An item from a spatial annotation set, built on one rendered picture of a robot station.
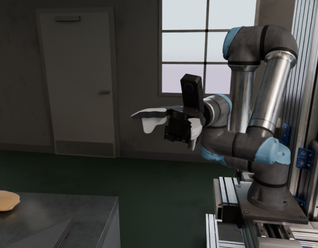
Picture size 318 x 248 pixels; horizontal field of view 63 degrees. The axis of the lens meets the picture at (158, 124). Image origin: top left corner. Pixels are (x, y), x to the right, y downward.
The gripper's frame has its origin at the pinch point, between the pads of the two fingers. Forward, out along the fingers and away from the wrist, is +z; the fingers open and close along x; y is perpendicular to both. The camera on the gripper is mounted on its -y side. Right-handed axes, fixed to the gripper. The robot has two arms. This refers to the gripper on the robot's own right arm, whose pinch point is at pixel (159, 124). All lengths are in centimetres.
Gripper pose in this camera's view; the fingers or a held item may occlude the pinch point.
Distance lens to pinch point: 52.7
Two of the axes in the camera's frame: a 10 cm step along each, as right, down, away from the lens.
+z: -5.7, 2.2, -7.9
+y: -1.1, 9.3, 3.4
